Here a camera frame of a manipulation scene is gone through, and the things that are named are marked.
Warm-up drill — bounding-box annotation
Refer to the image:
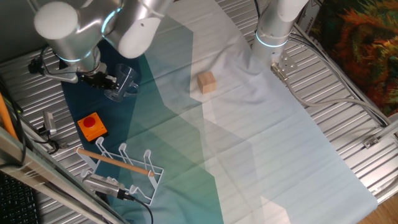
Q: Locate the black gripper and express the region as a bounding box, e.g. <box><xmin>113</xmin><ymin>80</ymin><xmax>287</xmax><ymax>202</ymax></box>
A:
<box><xmin>81</xmin><ymin>70</ymin><xmax>121</xmax><ymax>91</ymax></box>

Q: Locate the clear glass mug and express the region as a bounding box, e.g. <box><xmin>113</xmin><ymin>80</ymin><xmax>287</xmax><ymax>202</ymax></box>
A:
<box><xmin>104</xmin><ymin>63</ymin><xmax>140</xmax><ymax>103</ymax></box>

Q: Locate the wooden rack rod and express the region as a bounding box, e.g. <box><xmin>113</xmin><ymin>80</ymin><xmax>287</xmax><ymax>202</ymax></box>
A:
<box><xmin>75</xmin><ymin>147</ymin><xmax>155</xmax><ymax>177</ymax></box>

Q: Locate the orange emergency stop button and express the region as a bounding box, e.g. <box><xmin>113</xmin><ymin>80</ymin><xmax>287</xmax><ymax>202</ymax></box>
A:
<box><xmin>76</xmin><ymin>112</ymin><xmax>109</xmax><ymax>144</ymax></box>

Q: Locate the wooden cube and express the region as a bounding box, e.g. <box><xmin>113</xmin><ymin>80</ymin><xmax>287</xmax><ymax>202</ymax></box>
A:
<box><xmin>197</xmin><ymin>71</ymin><xmax>218</xmax><ymax>95</ymax></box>

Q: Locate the orange pole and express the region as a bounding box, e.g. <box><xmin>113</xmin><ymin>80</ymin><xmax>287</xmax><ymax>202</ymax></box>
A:
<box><xmin>0</xmin><ymin>93</ymin><xmax>18</xmax><ymax>141</ymax></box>

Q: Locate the blue green white tablecloth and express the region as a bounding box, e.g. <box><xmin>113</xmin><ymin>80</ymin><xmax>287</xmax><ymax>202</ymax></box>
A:
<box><xmin>60</xmin><ymin>0</ymin><xmax>379</xmax><ymax>224</ymax></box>

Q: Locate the black keyboard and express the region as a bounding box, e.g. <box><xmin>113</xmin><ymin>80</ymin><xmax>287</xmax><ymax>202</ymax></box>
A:
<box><xmin>0</xmin><ymin>172</ymin><xmax>40</xmax><ymax>224</ymax></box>

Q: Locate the metal base mounting plate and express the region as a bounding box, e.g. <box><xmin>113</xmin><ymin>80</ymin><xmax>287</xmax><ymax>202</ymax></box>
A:
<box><xmin>273</xmin><ymin>51</ymin><xmax>298</xmax><ymax>71</ymax></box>

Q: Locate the cardboard box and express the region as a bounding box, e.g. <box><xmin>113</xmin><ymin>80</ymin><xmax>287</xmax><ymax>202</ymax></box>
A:
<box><xmin>297</xmin><ymin>0</ymin><xmax>322</xmax><ymax>37</ymax></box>

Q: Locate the colourful patterned cloth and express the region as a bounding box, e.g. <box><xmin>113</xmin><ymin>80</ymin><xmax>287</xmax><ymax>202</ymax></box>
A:
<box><xmin>310</xmin><ymin>0</ymin><xmax>398</xmax><ymax>118</ymax></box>

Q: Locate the silver finned camera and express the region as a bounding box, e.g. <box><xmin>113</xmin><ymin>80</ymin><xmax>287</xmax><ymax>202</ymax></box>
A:
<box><xmin>82</xmin><ymin>174</ymin><xmax>136</xmax><ymax>202</ymax></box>

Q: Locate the white wire cup rack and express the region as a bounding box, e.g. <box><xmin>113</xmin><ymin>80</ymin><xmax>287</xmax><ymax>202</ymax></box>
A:
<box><xmin>81</xmin><ymin>136</ymin><xmax>165</xmax><ymax>206</ymax></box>

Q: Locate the aluminium frame bar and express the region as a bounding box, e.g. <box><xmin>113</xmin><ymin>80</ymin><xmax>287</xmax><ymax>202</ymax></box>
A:
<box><xmin>0</xmin><ymin>126</ymin><xmax>128</xmax><ymax>224</ymax></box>

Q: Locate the black camera cable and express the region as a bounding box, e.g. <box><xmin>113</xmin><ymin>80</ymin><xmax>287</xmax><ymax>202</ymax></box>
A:
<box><xmin>124</xmin><ymin>192</ymin><xmax>155</xmax><ymax>224</ymax></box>

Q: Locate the robot base cable bundle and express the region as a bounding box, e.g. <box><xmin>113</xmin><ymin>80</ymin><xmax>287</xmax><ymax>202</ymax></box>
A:
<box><xmin>287</xmin><ymin>23</ymin><xmax>391</xmax><ymax>127</ymax></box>

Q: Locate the small metal bracket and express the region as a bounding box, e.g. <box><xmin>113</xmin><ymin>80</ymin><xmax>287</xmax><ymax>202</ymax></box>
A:
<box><xmin>363</xmin><ymin>136</ymin><xmax>379</xmax><ymax>149</ymax></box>

